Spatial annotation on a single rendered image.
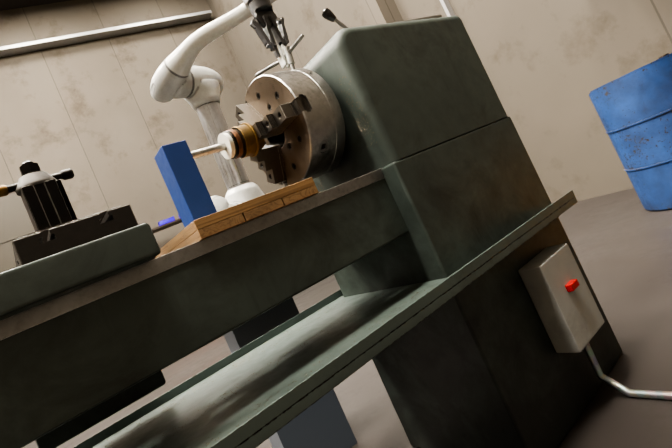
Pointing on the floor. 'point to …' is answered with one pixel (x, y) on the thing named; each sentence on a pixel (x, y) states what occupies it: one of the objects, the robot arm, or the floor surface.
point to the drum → (642, 128)
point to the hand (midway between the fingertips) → (283, 56)
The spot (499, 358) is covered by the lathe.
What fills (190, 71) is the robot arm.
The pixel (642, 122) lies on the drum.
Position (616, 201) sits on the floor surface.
